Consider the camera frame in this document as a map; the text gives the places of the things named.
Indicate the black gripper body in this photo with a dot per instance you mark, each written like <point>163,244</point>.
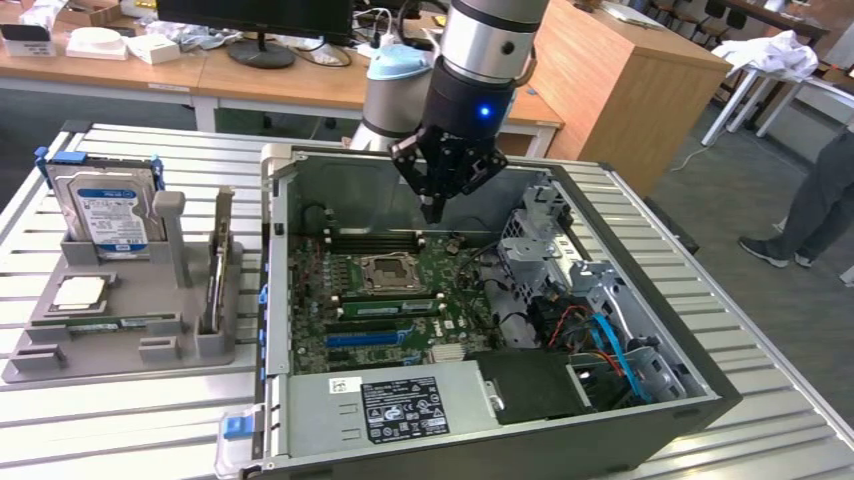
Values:
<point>467,105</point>

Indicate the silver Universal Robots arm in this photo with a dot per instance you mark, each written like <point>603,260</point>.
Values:
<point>490,30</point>

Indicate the black RAM slot bank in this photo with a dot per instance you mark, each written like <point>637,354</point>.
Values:
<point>374,241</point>

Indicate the green RAM stick in slot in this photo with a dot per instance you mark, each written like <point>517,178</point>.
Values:
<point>390,307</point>

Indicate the green RAM stick with label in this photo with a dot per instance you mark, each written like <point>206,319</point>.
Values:
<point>94,325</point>

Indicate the metal disk bay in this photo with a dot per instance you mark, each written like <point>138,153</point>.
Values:
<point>527,245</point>

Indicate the white power strip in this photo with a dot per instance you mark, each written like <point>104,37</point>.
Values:
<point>377,45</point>

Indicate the wooden cabinet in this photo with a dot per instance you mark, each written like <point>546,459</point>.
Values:
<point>601,90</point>

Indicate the CPU socket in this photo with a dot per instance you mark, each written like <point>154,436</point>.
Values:
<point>389,275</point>

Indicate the green motherboard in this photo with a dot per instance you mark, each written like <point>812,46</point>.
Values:
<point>461,320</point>

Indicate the blue expansion slot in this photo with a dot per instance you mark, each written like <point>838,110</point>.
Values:
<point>367,337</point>

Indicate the black computer monitor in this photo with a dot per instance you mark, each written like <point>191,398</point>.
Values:
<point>267,15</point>

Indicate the graphics card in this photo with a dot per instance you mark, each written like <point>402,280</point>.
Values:
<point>219,260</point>

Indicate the silver chipset heat sink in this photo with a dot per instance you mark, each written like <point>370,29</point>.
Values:
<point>447,353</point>

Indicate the black plastic air shroud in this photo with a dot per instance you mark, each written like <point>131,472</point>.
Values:
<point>527,385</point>

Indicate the white metal table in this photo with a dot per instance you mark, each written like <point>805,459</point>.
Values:
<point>767,100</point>

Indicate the dark grey sneaker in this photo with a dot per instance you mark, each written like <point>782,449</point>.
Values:
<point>763,252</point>

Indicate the small white box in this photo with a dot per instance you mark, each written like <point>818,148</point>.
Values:
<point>154,49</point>

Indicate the wooden desk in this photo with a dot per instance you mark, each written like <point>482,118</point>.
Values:
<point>134,75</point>

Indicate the white crumpled cloth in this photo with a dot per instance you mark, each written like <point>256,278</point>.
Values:
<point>781,52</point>

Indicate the hard disk with blue label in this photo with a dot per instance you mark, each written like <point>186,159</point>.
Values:
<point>110,215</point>

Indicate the grey parts rack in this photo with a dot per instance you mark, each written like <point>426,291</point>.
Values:
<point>127,295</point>

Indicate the person's grey trouser legs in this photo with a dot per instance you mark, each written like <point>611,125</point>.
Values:
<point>817,200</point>

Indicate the grey power supply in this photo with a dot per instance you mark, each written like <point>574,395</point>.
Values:
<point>314,415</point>

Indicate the blue disk caddy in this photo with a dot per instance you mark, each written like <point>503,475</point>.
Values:
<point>67,156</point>

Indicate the open black PC case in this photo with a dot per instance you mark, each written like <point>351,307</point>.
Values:
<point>667,400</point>

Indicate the white round-topped box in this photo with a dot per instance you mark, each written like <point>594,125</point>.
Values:
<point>96,42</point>

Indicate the CPU chip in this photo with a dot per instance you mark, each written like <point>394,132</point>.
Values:
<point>80,292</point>

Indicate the blue case latch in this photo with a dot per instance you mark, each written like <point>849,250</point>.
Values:
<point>235,429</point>

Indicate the white box with label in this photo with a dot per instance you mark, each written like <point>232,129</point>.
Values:
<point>27,42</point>

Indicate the metal drive cage bracket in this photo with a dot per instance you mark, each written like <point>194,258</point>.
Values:
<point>641,350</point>

